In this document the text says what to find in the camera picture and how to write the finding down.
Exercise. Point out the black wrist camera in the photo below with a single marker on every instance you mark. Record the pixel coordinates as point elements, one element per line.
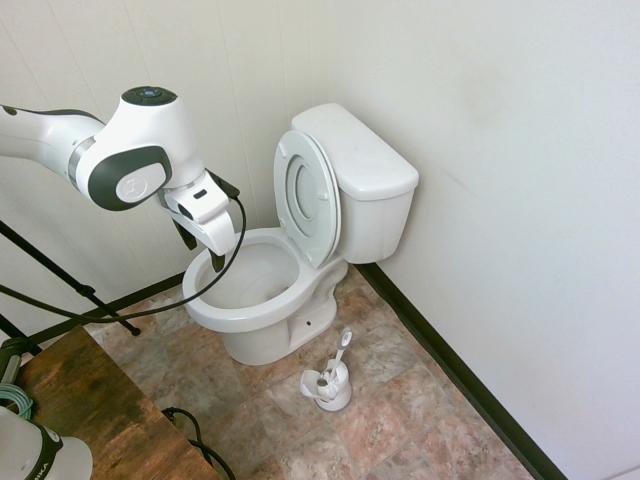
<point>225,186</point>

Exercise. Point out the white toilet brush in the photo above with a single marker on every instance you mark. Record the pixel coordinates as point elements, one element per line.
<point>341,350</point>

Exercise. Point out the black baseboard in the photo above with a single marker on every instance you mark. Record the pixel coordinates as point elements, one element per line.
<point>450,360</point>
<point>150,292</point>

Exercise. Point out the brown wooden table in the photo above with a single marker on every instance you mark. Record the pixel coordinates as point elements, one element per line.
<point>115,410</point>

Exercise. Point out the white toilet seat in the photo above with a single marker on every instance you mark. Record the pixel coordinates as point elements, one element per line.
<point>310,245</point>

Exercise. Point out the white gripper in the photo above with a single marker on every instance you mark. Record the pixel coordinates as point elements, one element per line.
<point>210,215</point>

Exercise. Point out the white toilet bowl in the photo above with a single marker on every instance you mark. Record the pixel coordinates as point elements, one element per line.
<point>260,335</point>

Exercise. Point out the white toilet tank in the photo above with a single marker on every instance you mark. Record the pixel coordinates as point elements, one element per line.
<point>375,225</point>

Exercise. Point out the black camera tripod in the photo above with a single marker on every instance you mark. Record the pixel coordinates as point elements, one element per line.
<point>65,277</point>

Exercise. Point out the white tank cover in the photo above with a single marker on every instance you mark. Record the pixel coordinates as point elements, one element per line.
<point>360,150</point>

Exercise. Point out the white toilet lid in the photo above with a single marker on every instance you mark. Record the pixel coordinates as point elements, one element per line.
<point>307,187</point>

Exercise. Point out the grey table clamp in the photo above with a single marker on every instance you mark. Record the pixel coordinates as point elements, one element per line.
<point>10,360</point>

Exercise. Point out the white brush holder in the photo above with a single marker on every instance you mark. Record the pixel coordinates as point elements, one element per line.
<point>336,400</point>

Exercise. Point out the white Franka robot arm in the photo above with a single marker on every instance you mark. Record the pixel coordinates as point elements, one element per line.
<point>145,135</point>

